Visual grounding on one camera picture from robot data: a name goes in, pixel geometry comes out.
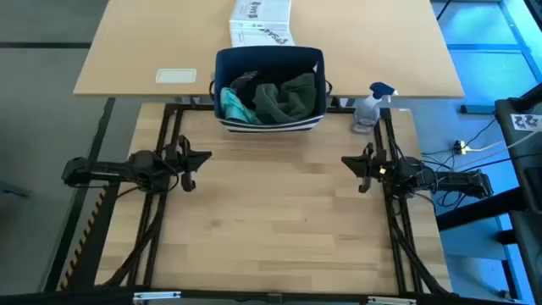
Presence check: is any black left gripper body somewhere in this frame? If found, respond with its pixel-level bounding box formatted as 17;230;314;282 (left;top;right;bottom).
163;142;190;180

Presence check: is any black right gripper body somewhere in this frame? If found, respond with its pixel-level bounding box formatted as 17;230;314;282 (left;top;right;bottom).
371;147;397;187

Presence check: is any dark green button shirt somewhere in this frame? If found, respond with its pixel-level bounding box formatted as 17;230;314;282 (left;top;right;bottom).
252;72;318;125

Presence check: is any navy white-striped fabric bin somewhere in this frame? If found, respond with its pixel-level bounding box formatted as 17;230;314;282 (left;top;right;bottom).
210;45;332;134

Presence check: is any clear spray bottle blue trigger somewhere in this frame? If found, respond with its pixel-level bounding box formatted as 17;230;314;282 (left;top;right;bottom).
350;81;398;136

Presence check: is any teal garment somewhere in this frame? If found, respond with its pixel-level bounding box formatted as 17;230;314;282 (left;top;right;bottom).
219;86;263;126

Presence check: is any white rectangular plate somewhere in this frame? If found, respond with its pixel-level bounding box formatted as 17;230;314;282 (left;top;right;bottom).
155;68;198;85

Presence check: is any black floor beam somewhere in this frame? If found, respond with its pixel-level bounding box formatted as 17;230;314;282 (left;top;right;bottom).
44;97;116;293

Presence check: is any grey garment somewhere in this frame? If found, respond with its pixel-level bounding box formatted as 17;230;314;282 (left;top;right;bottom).
230;70;259;92

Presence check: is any black cart crossbar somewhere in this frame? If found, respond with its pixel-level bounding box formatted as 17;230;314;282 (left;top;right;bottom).
435;186;530;232

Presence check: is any light wooden desk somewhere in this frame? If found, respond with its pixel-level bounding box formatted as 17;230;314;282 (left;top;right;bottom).
72;0;466;99

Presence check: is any yellow black hazard tape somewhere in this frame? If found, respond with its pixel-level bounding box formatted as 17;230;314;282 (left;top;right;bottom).
58;186;107;291

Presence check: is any black equipment cart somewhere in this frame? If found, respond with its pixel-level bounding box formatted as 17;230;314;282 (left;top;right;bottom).
494;82;542;305

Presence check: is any white printed sticker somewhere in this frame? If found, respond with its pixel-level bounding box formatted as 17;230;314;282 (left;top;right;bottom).
510;113;542;131

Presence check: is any white printed cardboard box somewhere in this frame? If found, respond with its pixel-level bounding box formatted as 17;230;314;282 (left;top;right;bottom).
229;0;296;48

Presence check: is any black floor cable tangle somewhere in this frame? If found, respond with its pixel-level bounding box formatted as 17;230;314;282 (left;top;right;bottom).
421;147;467;209

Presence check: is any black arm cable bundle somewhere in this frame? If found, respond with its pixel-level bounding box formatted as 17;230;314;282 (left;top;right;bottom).
101;192;169;289
389;197;452;297

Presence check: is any white cable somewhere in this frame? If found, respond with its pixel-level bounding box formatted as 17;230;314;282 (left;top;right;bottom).
464;129;542;153

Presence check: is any black power cable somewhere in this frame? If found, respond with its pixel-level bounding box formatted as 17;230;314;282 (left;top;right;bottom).
452;152;542;174

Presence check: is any silver metal bracket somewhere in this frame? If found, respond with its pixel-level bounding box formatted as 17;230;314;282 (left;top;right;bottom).
133;291;182;302
367;296;418;305

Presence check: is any black edge rail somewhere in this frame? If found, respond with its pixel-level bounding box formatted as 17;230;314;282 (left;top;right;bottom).
0;286;542;305

